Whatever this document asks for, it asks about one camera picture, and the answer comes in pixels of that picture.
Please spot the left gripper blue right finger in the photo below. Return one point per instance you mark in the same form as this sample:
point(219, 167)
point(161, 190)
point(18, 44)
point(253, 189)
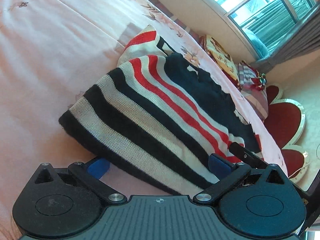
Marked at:
point(229, 175)

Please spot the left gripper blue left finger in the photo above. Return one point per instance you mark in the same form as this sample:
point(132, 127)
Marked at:
point(89, 174)

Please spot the striped knit child sweater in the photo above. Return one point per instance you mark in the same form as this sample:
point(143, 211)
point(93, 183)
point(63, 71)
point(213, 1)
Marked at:
point(159, 118)

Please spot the red white bed headboard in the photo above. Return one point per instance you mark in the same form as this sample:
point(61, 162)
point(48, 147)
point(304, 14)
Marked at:
point(286, 122)

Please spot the striped pillow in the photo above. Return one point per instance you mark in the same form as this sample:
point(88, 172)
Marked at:
point(256, 98)

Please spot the red decorative item on pillow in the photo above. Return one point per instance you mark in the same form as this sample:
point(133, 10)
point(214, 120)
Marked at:
point(259, 81)

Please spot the yellow folded blanket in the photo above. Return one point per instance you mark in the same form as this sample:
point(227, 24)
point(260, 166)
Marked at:
point(225, 62)

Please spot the grey right curtain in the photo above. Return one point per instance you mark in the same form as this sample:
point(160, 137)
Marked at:
point(302, 39)

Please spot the pink floral bed sheet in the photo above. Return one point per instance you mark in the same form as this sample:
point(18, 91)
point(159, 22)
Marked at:
point(52, 51)

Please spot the window with white frame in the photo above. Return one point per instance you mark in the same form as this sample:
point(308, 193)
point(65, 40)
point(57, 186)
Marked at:
point(263, 23)

